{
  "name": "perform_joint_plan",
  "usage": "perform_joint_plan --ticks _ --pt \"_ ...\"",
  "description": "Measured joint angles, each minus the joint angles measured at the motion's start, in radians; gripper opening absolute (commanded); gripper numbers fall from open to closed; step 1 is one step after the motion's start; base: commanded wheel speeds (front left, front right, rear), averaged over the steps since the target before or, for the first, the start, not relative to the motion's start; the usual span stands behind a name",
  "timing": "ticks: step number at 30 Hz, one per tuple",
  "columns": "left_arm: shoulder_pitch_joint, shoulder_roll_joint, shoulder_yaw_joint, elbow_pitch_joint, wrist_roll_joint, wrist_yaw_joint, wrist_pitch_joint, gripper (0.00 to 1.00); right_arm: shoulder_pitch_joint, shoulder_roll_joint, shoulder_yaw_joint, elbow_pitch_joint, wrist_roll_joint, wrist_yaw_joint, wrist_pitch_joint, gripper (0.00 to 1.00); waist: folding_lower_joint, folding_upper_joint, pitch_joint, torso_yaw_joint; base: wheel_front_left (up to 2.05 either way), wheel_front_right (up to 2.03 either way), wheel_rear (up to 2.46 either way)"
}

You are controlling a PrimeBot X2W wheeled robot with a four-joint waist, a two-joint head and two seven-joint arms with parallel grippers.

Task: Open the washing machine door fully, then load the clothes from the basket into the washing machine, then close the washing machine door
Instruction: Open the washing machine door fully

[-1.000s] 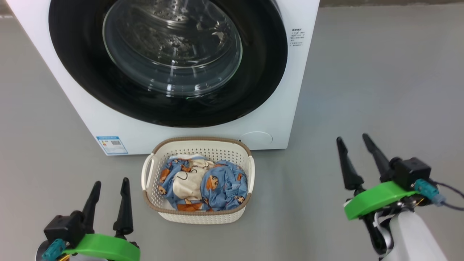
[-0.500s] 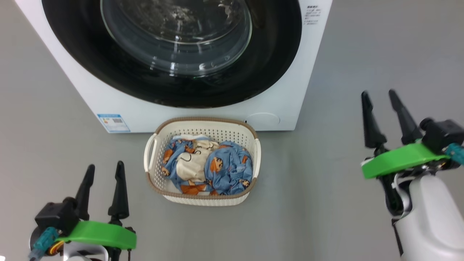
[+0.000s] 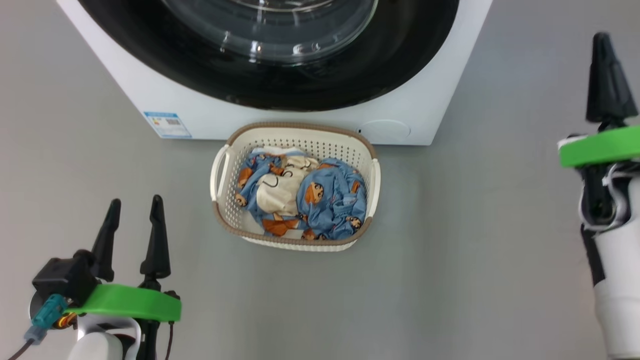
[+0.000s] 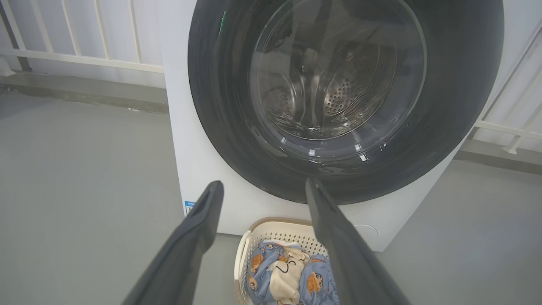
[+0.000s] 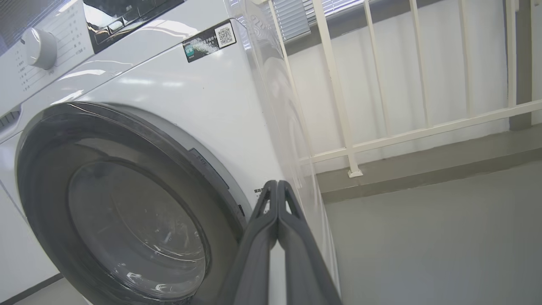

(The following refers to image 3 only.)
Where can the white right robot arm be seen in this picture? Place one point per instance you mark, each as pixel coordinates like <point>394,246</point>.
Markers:
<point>620,300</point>

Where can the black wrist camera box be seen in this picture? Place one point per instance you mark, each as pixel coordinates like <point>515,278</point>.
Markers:
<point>62,280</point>

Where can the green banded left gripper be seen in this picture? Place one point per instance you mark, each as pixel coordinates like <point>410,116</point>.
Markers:
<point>130,302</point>

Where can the cream perforated laundry basket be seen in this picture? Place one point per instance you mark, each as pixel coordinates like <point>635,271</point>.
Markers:
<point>300,142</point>

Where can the blue cartoon print pants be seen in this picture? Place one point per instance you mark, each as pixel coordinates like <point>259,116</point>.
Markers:
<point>335,200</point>

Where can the white washing machine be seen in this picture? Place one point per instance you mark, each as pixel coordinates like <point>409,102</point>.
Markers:
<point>425,110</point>

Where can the black round glass machine door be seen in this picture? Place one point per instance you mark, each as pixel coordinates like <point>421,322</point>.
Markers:
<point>150,50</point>

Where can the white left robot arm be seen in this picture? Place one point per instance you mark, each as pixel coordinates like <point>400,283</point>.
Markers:
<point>97,345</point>

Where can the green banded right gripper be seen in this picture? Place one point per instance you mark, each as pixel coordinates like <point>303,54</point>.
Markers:
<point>600,147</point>

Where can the round white filter cover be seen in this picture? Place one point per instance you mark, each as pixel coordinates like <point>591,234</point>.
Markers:
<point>387,131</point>

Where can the blue cream cartoon print top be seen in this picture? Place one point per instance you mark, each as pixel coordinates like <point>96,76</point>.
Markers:
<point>275,195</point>

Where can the blue energy label sticker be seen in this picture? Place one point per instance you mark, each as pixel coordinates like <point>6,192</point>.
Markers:
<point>167,125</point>

